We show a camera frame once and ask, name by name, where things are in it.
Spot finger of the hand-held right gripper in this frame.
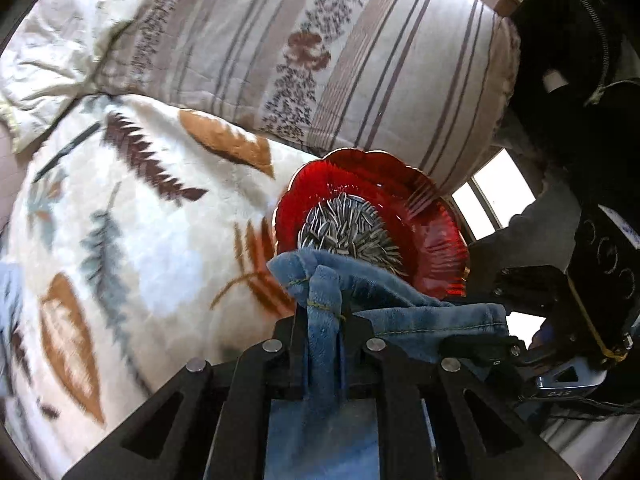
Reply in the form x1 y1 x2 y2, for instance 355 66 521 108
492 266 571 313
440 332 531 368

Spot blue denim pants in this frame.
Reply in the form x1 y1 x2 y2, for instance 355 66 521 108
0 247 511 480

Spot white pillow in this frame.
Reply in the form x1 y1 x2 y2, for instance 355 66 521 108
0 0 151 153

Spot person's right forearm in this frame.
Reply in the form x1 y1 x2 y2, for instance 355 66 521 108
505 180 588 266

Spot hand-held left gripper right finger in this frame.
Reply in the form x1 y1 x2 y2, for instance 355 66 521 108
345 312 576 480

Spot black zippered jacket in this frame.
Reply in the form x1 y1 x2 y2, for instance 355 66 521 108
510 0 640 201

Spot red glass bowl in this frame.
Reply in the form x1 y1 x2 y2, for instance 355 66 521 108
272 147 471 298

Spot striped floral cushion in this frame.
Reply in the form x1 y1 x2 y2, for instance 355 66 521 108
95 0 521 201

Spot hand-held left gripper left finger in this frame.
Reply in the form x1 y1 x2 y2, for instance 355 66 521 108
62 305 308 480

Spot pile of sunflower seeds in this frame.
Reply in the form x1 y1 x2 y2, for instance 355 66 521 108
297 192 408 278

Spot leaf print blanket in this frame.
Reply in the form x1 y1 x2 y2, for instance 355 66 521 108
0 92 326 466

